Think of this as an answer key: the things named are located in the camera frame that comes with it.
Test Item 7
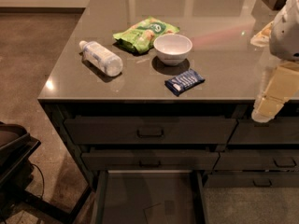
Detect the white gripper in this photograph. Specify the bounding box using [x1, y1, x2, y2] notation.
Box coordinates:
[250, 0, 299, 123]

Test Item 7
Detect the blue rxbar blueberry bar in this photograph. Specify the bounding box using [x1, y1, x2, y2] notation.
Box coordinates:
[164, 69, 205, 96]

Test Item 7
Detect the grey middle right drawer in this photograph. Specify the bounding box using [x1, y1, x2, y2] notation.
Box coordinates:
[214, 149, 299, 171]

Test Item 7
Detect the grey bottom right drawer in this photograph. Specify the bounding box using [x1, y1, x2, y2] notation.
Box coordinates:
[205, 173, 299, 188]

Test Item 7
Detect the grey middle left drawer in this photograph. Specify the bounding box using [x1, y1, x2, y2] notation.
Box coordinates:
[81, 149, 219, 171]

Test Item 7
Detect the grey top left drawer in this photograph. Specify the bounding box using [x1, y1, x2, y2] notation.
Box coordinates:
[64, 117, 236, 145]

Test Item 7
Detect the open grey bottom drawer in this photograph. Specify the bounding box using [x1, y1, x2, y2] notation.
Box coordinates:
[91, 170, 209, 224]

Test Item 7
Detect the white bowl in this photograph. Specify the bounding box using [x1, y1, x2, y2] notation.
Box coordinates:
[153, 34, 192, 66]

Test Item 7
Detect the green snack bag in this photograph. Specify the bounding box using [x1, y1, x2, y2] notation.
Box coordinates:
[113, 17, 179, 54]

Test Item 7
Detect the clear plastic water bottle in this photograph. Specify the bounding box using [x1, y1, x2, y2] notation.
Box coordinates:
[79, 41, 123, 77]

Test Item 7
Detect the black cart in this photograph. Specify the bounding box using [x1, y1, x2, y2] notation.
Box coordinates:
[0, 122, 92, 224]

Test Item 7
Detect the black cable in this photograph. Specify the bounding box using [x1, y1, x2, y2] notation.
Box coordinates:
[30, 161, 46, 200]

